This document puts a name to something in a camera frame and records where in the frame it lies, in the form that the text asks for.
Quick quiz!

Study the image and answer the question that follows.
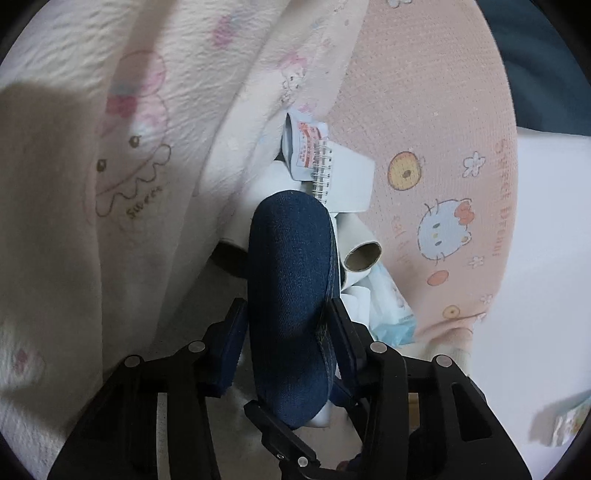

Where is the small blue tissue pack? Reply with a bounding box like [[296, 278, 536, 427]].
[[366, 263, 417, 347]]

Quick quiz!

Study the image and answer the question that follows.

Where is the pink Hello Kitty mat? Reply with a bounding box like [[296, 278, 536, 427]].
[[328, 1, 517, 366]]

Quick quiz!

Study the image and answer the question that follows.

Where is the white paper tube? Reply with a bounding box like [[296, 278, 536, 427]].
[[341, 270, 370, 327], [221, 160, 301, 251]]

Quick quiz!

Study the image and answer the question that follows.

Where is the cream cartoon blanket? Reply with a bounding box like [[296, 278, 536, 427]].
[[1, 1, 368, 479]]

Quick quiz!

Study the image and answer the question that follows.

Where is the denim glasses case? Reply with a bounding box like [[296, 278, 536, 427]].
[[247, 191, 339, 429]]

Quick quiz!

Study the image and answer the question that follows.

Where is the white spiral notepad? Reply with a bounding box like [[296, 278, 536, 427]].
[[281, 110, 376, 213]]

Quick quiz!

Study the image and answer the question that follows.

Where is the open-end cardboard tube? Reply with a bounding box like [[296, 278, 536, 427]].
[[337, 213, 383, 272]]

